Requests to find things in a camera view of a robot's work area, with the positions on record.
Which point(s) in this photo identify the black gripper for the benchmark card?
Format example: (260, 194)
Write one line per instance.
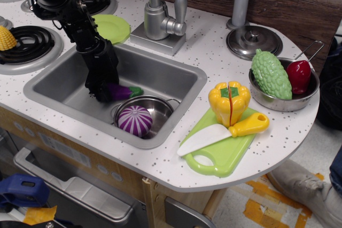
(101, 61)

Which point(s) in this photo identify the purple toy eggplant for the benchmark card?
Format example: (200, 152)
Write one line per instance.
(119, 92)

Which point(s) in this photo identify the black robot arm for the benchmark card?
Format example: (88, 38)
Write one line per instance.
(73, 17)

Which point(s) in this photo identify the green plastic plate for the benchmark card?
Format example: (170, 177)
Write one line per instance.
(112, 28)

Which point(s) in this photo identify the purple striped toy onion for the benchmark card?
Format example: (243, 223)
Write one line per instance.
(135, 120)

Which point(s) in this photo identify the grey toy sink basin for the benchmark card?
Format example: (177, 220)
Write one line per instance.
(61, 87)

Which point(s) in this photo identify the small steel pot in sink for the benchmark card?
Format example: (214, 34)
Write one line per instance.
(159, 108)

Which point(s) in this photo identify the silver toy faucet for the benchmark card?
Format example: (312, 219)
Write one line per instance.
(160, 31)

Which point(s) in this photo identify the black front stove burner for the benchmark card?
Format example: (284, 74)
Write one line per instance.
(36, 48)

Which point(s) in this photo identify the black stove burner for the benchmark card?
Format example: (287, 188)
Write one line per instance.
(101, 6)
(36, 48)

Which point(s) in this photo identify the black rear stove burner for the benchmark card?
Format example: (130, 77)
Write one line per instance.
(101, 6)

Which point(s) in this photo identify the yellow toy corn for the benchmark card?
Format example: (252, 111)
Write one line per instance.
(7, 40)

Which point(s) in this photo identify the grey stove knob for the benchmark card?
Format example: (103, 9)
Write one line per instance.
(26, 6)

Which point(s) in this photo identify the grey left edge knob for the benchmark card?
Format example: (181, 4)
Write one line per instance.
(6, 23)

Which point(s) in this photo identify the yellow toy bell pepper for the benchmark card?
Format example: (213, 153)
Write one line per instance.
(229, 100)

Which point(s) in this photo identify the blue clamp tool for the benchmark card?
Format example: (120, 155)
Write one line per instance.
(24, 191)

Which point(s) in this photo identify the green plastic cutting board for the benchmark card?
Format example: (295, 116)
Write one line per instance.
(221, 158)

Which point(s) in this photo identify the silver pot lid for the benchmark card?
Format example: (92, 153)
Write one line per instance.
(244, 41)

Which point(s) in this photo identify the green toy bitter gourd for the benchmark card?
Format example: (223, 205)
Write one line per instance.
(270, 75)

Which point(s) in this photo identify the silver vertical pole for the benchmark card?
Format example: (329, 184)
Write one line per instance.
(239, 14)

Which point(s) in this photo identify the red toy pepper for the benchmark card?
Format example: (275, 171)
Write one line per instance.
(299, 74)

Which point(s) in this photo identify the grey shoe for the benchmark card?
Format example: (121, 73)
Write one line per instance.
(300, 185)

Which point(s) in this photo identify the blue jeans leg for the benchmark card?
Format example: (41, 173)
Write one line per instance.
(336, 172)

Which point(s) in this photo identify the silver oven door handle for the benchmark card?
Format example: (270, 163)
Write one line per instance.
(81, 198)

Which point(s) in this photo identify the yellow handled toy knife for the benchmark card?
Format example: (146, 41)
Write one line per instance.
(255, 123)

